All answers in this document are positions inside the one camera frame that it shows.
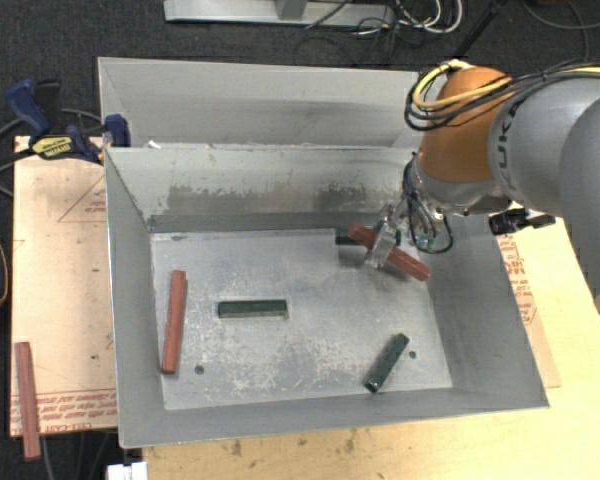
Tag red-brown block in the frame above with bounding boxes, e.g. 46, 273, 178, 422
348, 221, 432, 283
160, 269, 189, 376
13, 341, 43, 462

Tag grey metal bin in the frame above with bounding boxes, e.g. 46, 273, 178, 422
96, 56, 552, 450

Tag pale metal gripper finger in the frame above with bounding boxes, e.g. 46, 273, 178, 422
363, 236, 400, 270
376, 215, 402, 242

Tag dark green flat block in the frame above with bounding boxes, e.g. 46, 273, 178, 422
334, 227, 363, 247
363, 332, 412, 395
217, 299, 289, 321

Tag brown cardboard board, red print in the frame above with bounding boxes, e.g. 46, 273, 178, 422
8, 134, 563, 440

